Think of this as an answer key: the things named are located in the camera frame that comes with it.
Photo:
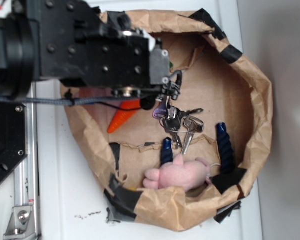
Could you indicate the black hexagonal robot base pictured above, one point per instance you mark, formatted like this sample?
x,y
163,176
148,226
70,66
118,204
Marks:
x,y
13,138

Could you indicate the aluminium rail frame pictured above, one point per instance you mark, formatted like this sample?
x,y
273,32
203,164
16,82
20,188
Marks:
x,y
25,220

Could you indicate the brown paper bag bin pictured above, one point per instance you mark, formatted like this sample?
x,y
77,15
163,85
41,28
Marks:
x,y
237,102

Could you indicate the pink plush pig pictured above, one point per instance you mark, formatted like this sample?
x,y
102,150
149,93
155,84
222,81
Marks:
x,y
188,175

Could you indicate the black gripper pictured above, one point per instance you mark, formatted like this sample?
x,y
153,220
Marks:
x,y
81,50

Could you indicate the bunch of silver keys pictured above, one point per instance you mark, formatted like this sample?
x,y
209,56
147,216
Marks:
x,y
181,125

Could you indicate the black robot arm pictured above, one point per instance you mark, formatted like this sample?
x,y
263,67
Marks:
x,y
20,50

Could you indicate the orange plastic toy carrot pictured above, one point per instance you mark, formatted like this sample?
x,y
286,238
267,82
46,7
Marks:
x,y
127,110

